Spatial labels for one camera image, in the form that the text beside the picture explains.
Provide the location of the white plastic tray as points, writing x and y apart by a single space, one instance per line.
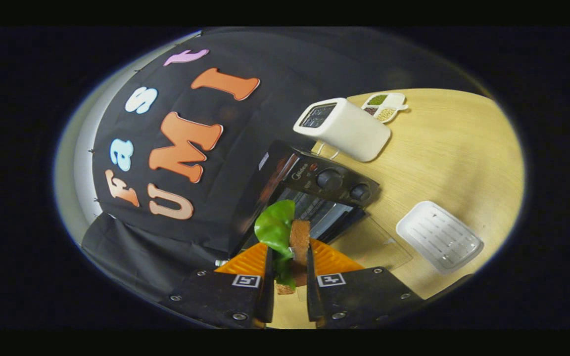
438 237

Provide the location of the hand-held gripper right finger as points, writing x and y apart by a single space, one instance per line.
311 291

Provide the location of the white divided bean dish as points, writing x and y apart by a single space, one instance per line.
386 106

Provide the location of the black backdrop cloth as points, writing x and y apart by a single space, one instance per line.
245 128

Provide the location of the black toaster oven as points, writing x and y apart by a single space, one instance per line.
334 180

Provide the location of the white bread toaster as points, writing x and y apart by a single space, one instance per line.
354 131

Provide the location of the lettuce sandwich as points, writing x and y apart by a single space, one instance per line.
275 227

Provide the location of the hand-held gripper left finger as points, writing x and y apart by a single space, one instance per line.
268 291

